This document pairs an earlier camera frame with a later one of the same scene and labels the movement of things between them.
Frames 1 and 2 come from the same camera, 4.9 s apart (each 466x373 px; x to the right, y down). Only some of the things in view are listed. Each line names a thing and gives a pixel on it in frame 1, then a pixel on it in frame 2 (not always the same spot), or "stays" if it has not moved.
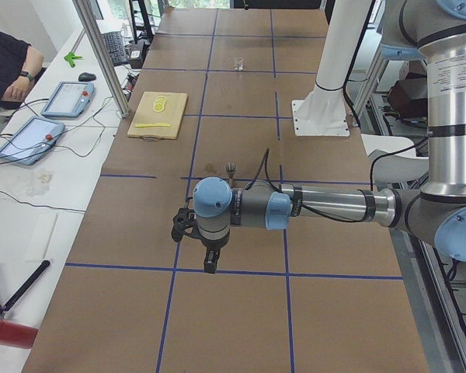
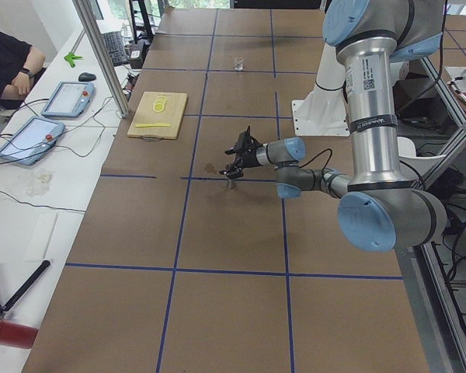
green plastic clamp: (71, 58) stays
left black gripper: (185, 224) -> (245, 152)
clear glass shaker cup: (238, 64) stays
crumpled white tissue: (37, 183) stays
